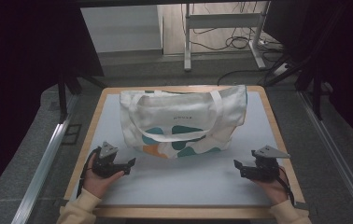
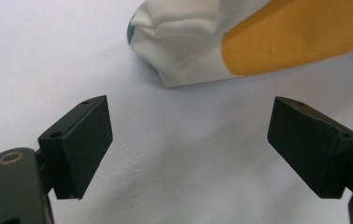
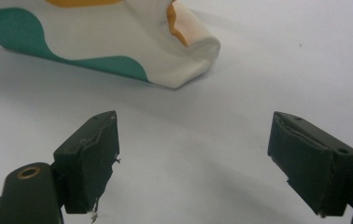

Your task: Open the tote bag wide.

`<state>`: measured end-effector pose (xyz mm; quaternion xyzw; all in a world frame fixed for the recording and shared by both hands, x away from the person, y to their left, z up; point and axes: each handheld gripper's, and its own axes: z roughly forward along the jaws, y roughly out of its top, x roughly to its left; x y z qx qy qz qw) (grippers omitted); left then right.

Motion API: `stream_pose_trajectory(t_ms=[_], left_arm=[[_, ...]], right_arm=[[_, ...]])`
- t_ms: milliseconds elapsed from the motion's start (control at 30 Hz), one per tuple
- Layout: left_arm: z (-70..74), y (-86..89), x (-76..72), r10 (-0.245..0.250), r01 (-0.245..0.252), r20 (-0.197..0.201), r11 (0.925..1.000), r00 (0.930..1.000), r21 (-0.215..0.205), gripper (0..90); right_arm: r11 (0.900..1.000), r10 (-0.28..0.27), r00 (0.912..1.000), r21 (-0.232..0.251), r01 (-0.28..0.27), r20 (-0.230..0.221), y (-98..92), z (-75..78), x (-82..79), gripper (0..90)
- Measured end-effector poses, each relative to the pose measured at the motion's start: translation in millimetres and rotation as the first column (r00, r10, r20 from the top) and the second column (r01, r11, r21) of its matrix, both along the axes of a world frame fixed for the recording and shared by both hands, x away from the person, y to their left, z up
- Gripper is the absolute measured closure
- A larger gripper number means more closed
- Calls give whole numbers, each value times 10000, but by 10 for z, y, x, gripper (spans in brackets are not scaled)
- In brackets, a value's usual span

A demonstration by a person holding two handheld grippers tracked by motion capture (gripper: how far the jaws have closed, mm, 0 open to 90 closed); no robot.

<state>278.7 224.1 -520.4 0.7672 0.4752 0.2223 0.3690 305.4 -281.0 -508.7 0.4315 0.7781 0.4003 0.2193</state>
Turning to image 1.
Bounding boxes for light grey table mat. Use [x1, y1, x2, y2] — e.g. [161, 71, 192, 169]
[77, 91, 281, 207]

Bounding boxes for white canvas tote bag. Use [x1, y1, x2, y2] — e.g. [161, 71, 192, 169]
[119, 84, 248, 160]

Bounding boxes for white power strip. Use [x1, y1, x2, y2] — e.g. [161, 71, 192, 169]
[273, 62, 290, 77]

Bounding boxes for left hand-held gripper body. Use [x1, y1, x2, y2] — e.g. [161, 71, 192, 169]
[91, 141, 126, 179]

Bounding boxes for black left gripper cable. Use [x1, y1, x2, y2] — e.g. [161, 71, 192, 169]
[76, 147, 102, 199]

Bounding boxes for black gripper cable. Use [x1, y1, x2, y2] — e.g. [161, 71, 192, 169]
[76, 147, 102, 199]
[276, 166, 296, 207]

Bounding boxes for black floor cables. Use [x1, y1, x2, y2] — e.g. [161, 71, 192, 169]
[180, 2, 286, 87]

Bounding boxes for person's right hand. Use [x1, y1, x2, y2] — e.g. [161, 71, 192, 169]
[252, 165, 289, 206]

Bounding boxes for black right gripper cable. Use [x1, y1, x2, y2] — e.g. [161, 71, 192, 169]
[276, 166, 296, 207]

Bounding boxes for person's left hand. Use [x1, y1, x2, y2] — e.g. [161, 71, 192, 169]
[82, 153, 125, 200]

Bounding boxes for aluminium rail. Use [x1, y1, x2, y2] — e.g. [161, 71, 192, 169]
[299, 91, 353, 224]
[10, 92, 79, 224]

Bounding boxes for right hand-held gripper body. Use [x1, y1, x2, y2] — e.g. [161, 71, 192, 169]
[242, 145, 291, 183]

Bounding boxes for black metal stand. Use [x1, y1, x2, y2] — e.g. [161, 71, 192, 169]
[262, 52, 334, 121]
[56, 69, 107, 125]

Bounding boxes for black curtain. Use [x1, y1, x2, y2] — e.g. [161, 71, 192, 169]
[262, 0, 353, 153]
[0, 0, 105, 209]

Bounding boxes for white metal desk frame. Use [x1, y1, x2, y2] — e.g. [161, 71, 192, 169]
[183, 1, 272, 72]

